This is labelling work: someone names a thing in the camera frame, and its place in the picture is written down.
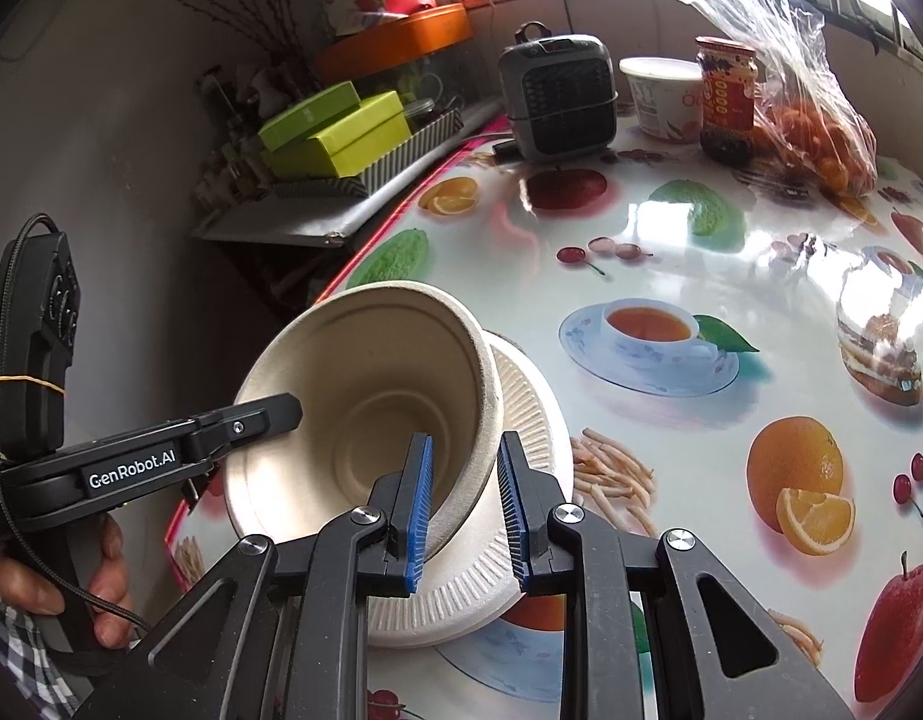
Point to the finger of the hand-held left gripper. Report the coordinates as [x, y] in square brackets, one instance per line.
[266, 414]
[193, 484]

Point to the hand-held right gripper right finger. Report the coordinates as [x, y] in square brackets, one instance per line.
[515, 517]

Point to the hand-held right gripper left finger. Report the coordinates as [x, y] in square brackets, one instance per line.
[420, 510]

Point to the stack of white paper plates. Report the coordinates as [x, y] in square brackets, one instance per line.
[536, 420]

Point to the white foam plate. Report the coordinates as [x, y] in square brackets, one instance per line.
[439, 626]
[431, 642]

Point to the person's left forearm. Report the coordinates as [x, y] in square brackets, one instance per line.
[19, 660]

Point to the person's left hand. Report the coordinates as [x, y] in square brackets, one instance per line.
[109, 585]

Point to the grey flat board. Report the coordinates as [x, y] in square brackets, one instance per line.
[281, 221]

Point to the cluttered small ornaments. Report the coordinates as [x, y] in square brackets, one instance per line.
[229, 142]

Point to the thick green box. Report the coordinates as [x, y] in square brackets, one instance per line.
[349, 142]

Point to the grey striped box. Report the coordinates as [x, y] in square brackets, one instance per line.
[401, 157]

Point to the flat green box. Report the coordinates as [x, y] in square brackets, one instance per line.
[307, 116]

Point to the glass tank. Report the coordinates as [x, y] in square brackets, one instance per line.
[446, 86]

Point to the dry bare branches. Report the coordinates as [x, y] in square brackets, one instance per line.
[270, 15]

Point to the orange box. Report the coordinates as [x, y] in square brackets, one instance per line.
[424, 34]

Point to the small grey space heater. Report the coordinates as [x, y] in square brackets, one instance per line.
[559, 101]

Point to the white plastic tub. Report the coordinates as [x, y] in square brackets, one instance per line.
[660, 101]

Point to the glass jar with red label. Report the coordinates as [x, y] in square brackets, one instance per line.
[727, 105]

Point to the clear plastic bag of oranges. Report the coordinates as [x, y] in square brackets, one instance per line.
[813, 127]

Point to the small dark curved object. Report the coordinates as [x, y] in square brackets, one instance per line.
[857, 0]

